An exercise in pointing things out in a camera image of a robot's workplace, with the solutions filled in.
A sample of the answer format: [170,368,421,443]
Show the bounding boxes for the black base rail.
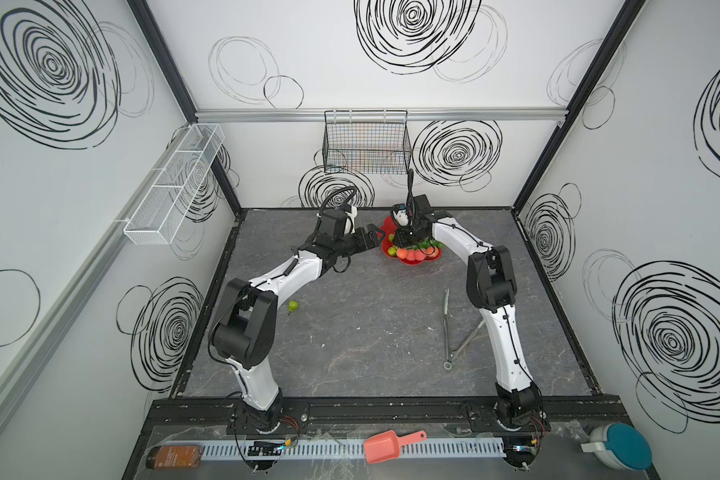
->
[144,395,629,433]

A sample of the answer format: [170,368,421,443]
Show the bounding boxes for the black wire basket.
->
[321,109,413,175]

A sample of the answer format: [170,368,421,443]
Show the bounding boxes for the teal and white container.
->
[580,423,653,471]

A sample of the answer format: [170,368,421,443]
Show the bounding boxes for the red flower-shaped fruit bowl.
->
[381,216,442,265]

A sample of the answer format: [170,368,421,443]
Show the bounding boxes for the brown bottle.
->
[144,445,203,470]

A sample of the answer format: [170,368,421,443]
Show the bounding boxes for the white wire shelf basket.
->
[123,123,225,246]

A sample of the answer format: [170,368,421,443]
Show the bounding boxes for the pink plastic scoop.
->
[363,430,427,464]

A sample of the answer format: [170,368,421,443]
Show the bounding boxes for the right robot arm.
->
[390,195,543,431]

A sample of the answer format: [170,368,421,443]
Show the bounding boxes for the metal kitchen tongs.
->
[442,287,486,372]

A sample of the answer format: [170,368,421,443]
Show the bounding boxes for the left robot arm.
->
[207,206,386,433]

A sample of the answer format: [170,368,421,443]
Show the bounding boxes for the green fake grape bunch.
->
[417,239,442,250]

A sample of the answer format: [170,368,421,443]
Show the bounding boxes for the white slotted cable duct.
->
[200,437,506,461]

